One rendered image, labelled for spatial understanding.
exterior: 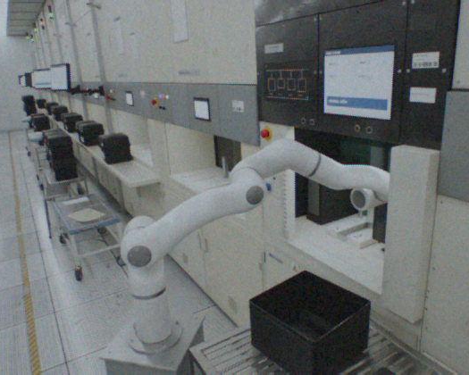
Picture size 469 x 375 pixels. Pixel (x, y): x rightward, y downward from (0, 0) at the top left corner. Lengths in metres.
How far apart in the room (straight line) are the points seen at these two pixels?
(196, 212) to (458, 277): 0.77
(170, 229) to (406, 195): 0.70
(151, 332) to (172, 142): 1.91
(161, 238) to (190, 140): 1.97
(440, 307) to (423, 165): 0.44
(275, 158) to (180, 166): 1.95
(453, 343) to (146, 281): 0.94
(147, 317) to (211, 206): 0.43
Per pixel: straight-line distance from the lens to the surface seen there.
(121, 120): 4.45
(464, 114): 1.11
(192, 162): 3.13
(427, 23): 1.18
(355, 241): 1.74
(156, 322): 1.37
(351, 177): 1.29
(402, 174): 1.18
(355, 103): 1.33
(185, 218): 1.20
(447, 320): 1.33
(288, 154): 1.20
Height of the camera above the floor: 1.65
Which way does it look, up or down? 18 degrees down
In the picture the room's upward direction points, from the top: 4 degrees counter-clockwise
